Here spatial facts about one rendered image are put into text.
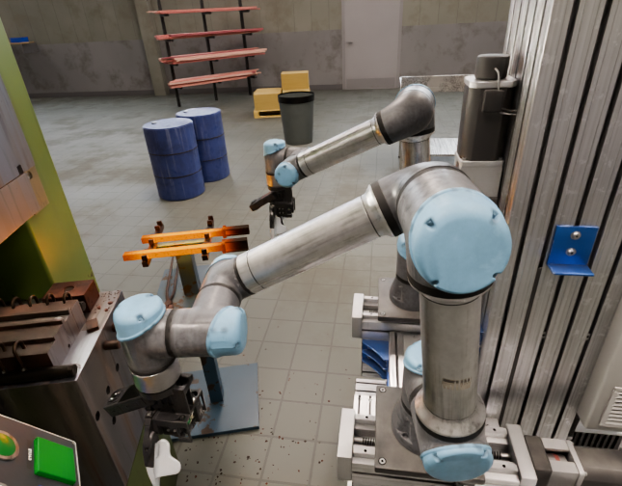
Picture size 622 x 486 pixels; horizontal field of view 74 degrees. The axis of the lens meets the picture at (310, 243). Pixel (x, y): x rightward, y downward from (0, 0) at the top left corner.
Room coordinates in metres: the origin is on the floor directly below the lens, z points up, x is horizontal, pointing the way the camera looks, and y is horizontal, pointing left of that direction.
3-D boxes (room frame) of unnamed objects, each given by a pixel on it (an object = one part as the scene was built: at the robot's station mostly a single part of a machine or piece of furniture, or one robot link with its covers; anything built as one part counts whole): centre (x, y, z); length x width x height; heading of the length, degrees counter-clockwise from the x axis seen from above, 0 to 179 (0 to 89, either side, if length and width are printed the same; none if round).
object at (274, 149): (1.38, 0.10, 1.23); 0.09 x 0.08 x 0.11; 72
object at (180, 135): (4.56, 1.28, 0.38); 1.04 x 0.64 x 0.77; 172
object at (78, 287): (1.03, 0.73, 0.95); 0.12 x 0.09 x 0.07; 95
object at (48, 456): (0.45, 0.46, 1.01); 0.07 x 0.05 x 0.07; 30
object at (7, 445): (0.43, 0.50, 1.09); 0.05 x 0.03 x 0.04; 5
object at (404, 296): (1.10, -0.33, 0.87); 0.15 x 0.15 x 0.10
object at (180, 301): (1.43, 0.50, 0.66); 0.40 x 0.30 x 0.02; 6
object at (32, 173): (1.16, 0.81, 1.27); 0.09 x 0.02 x 0.17; 5
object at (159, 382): (0.51, 0.27, 1.15); 0.08 x 0.08 x 0.05
